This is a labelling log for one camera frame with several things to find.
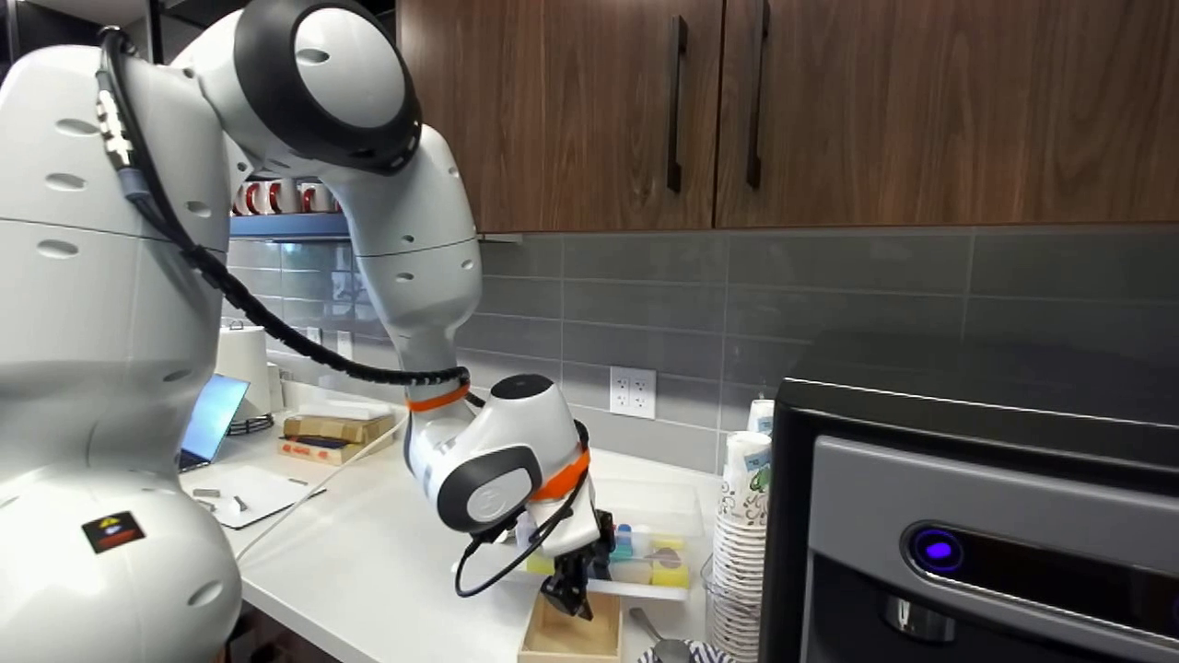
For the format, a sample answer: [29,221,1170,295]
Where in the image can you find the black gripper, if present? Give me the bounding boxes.
[539,535,619,625]

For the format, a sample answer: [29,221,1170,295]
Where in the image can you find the small wooden box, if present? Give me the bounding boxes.
[514,589,631,663]

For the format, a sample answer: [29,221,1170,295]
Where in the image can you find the clear plastic storage box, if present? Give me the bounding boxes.
[584,500,702,605]

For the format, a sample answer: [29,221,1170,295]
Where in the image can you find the metal spoon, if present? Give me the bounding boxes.
[624,605,693,663]

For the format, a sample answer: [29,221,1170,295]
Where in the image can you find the yellow toy block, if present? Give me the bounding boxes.
[650,529,697,589]

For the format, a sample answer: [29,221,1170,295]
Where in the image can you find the dark patterned bowl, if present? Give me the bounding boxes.
[639,638,739,663]

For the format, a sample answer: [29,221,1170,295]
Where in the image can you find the stack of patterned cups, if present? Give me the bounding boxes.
[709,394,781,663]

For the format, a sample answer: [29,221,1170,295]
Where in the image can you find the white paper sheet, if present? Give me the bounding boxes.
[180,459,325,535]

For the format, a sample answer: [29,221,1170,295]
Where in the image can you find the white paper towel roll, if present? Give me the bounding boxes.
[218,323,282,427]

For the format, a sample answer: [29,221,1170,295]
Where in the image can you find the black silver coffee machine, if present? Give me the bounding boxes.
[754,336,1179,663]

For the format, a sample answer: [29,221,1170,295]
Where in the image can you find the red white mug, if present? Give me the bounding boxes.
[238,178,282,221]
[287,178,339,217]

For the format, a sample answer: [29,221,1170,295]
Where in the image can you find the white power cable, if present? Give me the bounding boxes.
[244,417,413,529]

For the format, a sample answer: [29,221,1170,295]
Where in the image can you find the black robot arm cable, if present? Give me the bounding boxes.
[92,27,596,605]

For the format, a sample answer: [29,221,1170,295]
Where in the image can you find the blue wall shelf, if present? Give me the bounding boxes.
[223,211,354,243]

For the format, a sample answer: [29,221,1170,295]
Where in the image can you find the black cabinet handle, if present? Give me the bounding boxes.
[664,11,693,199]

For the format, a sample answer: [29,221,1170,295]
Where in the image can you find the wooden wall cabinet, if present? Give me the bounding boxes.
[394,0,1179,236]

